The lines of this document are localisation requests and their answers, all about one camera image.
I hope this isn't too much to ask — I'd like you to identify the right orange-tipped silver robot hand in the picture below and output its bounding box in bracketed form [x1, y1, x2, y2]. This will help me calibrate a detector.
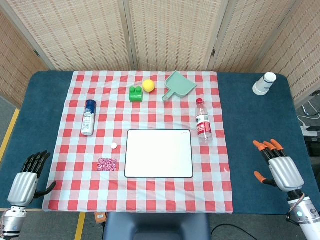
[252, 138, 305, 193]

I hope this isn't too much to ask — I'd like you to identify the left black-fingered silver robot hand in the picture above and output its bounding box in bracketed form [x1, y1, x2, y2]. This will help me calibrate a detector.
[7, 150, 58, 208]

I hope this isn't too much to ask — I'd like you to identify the pink patterned packet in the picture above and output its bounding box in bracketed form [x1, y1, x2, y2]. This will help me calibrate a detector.
[96, 158, 119, 172]

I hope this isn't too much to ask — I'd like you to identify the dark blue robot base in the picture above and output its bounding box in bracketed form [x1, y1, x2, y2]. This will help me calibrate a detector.
[102, 212, 211, 240]

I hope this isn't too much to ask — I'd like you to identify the white power strip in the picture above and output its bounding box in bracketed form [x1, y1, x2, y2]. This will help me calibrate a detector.
[301, 124, 320, 137]

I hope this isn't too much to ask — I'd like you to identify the dark blue table cover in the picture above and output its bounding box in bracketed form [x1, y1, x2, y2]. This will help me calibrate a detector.
[0, 70, 320, 216]

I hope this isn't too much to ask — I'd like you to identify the chrome metal tube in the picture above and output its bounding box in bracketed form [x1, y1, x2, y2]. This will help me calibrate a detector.
[301, 104, 316, 117]

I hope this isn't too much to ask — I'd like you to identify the clear water bottle red label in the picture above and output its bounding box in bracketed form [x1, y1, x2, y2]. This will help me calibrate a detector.
[195, 98, 214, 145]

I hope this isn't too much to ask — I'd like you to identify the blue white spray can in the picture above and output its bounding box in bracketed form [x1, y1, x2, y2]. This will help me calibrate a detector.
[80, 99, 98, 137]

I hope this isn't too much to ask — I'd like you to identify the pale green dustpan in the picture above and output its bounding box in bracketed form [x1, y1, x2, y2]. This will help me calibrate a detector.
[161, 70, 198, 103]

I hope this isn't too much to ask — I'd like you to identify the red white checked tablecloth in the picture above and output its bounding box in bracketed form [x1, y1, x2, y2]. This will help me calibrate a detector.
[41, 70, 234, 215]

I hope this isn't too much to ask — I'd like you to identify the green toy building block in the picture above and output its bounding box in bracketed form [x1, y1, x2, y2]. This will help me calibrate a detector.
[128, 85, 145, 103]

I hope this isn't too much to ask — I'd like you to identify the yellow ball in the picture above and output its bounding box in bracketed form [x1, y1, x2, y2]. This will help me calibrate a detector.
[142, 79, 156, 93]

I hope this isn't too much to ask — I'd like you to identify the woven folding screen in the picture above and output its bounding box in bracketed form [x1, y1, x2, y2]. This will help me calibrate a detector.
[0, 0, 320, 109]

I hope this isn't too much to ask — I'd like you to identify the white cable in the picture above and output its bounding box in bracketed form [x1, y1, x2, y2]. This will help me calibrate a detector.
[297, 114, 311, 127]

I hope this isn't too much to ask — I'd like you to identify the black floor cable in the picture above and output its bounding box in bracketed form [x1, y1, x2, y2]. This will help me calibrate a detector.
[211, 223, 253, 240]

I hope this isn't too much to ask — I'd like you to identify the white rectangular board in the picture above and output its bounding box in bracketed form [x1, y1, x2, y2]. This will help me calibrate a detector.
[124, 129, 194, 179]

